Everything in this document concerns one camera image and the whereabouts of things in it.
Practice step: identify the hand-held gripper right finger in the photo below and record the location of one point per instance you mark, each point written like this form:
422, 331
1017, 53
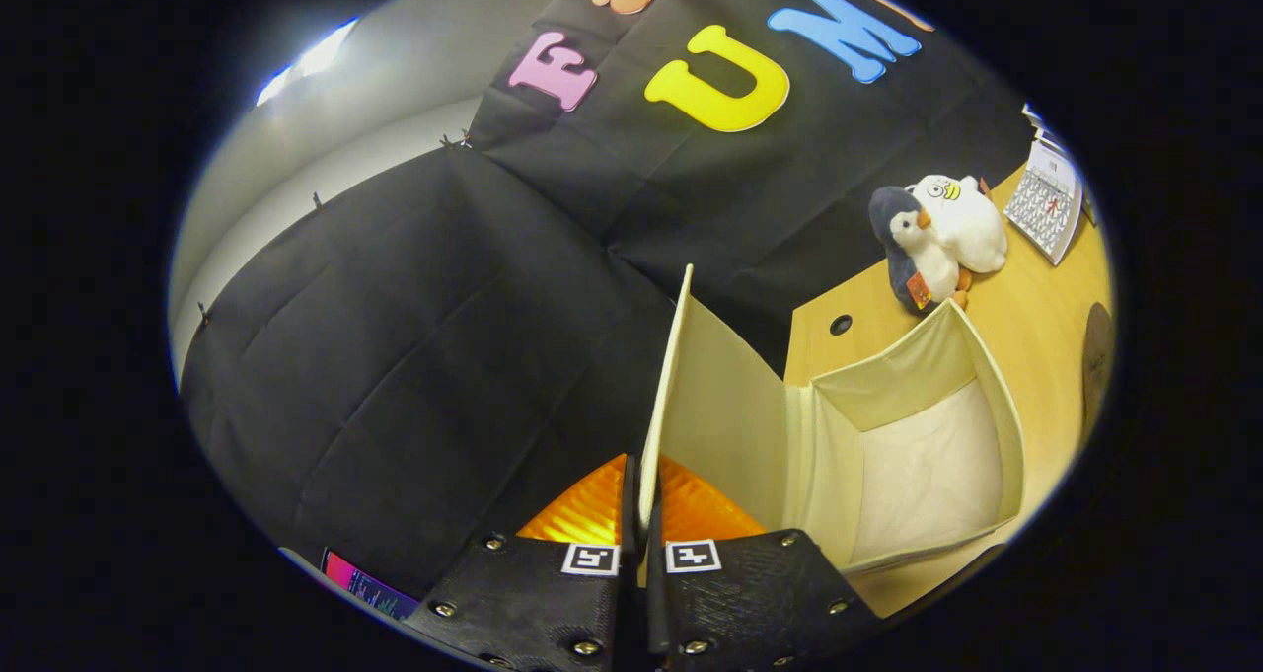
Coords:
750, 603

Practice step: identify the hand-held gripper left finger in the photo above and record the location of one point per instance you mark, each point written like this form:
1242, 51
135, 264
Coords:
533, 603

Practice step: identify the cream fabric storage box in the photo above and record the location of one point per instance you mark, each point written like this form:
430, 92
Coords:
918, 465

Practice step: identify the brown fuzzy shoe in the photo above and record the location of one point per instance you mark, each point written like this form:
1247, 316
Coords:
1097, 366

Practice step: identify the pink purple object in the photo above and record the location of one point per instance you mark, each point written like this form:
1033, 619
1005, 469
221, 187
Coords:
370, 585

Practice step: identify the black backdrop cloth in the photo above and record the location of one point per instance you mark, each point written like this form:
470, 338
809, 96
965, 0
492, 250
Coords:
395, 356

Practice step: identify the navy white penguin plush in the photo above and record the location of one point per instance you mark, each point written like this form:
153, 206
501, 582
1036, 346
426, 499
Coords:
923, 253

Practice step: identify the white duck plush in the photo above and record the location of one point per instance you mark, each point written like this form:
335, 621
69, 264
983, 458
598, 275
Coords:
967, 228

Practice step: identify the grey patterned book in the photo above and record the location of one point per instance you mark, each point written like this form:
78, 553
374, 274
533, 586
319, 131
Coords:
1044, 203

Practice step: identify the large ceiling light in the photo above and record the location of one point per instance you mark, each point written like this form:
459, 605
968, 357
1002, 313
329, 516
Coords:
311, 60

